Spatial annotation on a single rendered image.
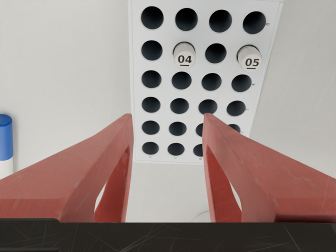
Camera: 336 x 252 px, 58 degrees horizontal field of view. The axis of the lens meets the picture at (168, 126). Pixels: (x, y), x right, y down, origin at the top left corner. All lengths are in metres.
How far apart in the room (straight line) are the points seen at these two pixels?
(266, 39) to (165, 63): 0.06
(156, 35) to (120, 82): 0.07
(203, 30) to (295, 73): 0.10
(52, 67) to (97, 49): 0.04
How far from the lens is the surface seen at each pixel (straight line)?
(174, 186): 0.31
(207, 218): 0.33
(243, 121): 0.22
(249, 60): 0.18
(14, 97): 0.27
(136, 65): 0.19
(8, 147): 0.29
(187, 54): 0.17
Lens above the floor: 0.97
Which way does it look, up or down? 54 degrees down
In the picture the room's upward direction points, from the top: 179 degrees counter-clockwise
